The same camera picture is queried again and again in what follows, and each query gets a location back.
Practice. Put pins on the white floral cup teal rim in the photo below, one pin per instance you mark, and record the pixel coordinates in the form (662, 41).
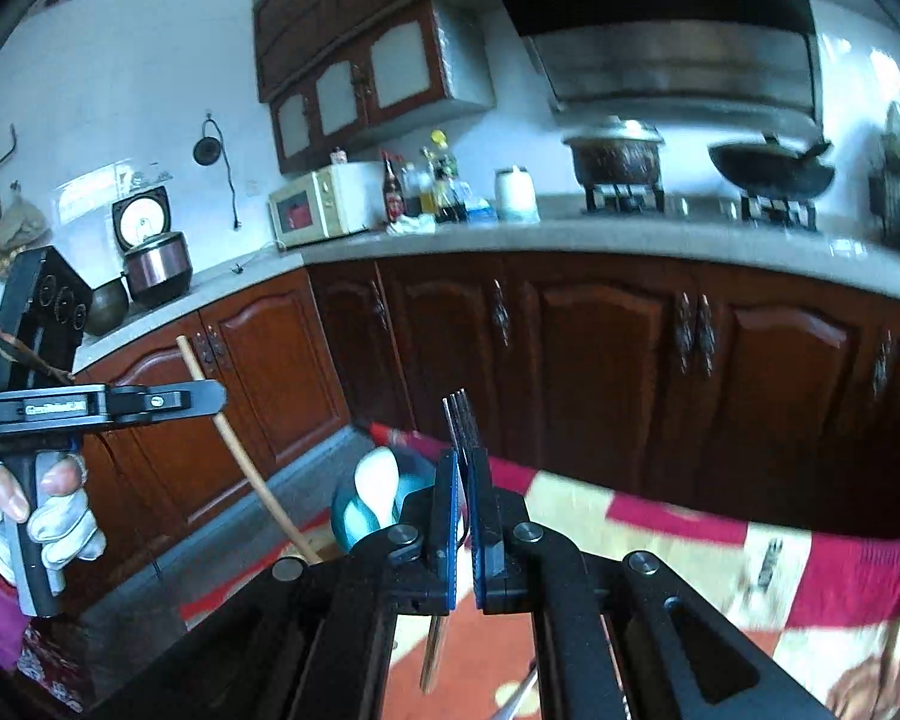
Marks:
(352, 521)

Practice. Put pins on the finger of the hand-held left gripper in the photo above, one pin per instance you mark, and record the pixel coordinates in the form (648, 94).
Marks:
(172, 401)

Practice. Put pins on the brown wooden lower cabinets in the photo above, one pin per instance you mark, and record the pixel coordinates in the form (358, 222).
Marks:
(592, 360)

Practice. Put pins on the small blue container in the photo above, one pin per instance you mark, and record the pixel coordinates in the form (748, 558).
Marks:
(480, 211)

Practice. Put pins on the white cloth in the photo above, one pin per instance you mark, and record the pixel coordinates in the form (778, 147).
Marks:
(412, 225)

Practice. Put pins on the cream microwave oven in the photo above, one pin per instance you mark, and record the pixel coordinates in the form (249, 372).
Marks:
(307, 210)

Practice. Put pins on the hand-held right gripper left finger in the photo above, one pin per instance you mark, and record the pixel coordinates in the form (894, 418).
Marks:
(446, 532)

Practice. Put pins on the gas stove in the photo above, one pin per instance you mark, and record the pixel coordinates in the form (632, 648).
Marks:
(622, 201)

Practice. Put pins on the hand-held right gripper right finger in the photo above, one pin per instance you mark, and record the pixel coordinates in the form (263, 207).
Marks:
(481, 532)

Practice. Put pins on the grey kitchen countertop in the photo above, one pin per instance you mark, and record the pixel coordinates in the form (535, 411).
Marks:
(645, 236)

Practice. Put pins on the white jar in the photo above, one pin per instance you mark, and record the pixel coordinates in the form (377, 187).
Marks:
(516, 195)

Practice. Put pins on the brown wooden upper cabinets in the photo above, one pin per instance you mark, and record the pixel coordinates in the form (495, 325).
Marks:
(390, 60)

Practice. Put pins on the printed fleece blanket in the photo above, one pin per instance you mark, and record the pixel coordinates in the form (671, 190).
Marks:
(832, 585)

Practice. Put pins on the rice cooker with open lid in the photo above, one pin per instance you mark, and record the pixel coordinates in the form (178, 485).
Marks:
(157, 270)

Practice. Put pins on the black wok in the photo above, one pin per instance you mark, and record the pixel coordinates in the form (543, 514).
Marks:
(772, 169)

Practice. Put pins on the stockpot with lid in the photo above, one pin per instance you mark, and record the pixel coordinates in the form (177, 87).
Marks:
(615, 157)

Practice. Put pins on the person's left hand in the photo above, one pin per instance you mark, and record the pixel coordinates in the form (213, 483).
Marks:
(67, 532)

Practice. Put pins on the metal fork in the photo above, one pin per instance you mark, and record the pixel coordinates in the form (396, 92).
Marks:
(457, 420)

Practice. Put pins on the steel range hood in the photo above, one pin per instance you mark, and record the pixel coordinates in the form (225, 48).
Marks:
(682, 52)

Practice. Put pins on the white plastic spoon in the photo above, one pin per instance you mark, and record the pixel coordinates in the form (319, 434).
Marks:
(379, 476)

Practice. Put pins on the brown wooden cabinets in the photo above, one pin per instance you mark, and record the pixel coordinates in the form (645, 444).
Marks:
(592, 360)
(390, 60)

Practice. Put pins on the hanging dried bundle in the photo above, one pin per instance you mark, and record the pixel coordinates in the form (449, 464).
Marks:
(11, 229)

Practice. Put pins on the dark metal pot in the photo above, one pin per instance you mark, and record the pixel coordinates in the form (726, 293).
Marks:
(105, 307)

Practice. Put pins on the dark sauce bottle red label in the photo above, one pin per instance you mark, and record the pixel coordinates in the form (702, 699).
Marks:
(394, 195)

